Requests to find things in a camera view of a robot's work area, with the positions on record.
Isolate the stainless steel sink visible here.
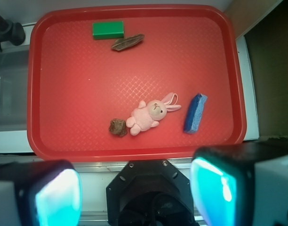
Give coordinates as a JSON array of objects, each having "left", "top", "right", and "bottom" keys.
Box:
[{"left": 0, "top": 46, "right": 29, "bottom": 132}]

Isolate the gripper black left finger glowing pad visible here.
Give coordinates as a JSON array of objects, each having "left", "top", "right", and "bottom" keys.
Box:
[{"left": 0, "top": 160, "right": 82, "bottom": 226}]

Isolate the blue sponge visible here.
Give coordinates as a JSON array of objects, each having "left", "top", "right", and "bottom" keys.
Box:
[{"left": 184, "top": 93, "right": 208, "bottom": 134}]

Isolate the flat brown bark piece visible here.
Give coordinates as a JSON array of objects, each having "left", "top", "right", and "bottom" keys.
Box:
[{"left": 111, "top": 33, "right": 145, "bottom": 51}]

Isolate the red plastic tray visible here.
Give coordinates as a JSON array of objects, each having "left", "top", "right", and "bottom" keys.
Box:
[{"left": 27, "top": 5, "right": 247, "bottom": 161}]

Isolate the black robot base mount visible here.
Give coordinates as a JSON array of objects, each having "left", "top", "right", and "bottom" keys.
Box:
[{"left": 106, "top": 160, "right": 199, "bottom": 226}]

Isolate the green rectangular block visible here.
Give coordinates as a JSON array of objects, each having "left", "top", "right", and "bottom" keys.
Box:
[{"left": 93, "top": 21, "right": 124, "bottom": 40}]

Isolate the pink plush bunny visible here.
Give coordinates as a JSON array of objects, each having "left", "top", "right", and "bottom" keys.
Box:
[{"left": 126, "top": 92, "right": 181, "bottom": 136}]

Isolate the small brown rock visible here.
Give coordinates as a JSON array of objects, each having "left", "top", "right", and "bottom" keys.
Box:
[{"left": 109, "top": 119, "right": 127, "bottom": 137}]

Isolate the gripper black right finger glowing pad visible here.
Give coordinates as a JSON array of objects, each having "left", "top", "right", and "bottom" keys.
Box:
[{"left": 190, "top": 141, "right": 288, "bottom": 226}]

